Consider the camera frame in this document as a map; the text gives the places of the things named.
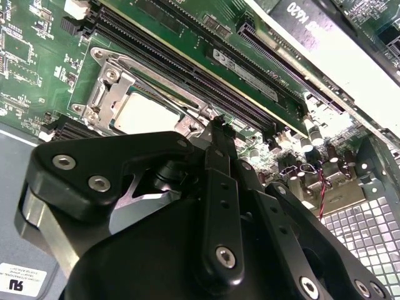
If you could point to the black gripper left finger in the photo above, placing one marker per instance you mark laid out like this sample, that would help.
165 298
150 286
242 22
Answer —
93 150

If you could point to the silver CPU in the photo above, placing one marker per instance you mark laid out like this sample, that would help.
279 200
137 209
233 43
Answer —
147 115

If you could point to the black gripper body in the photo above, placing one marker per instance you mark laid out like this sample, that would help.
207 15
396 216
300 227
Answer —
140 265

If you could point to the metal socket cover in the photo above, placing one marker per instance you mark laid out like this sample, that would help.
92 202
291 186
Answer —
123 89

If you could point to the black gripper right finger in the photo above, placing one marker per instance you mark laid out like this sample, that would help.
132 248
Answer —
272 203

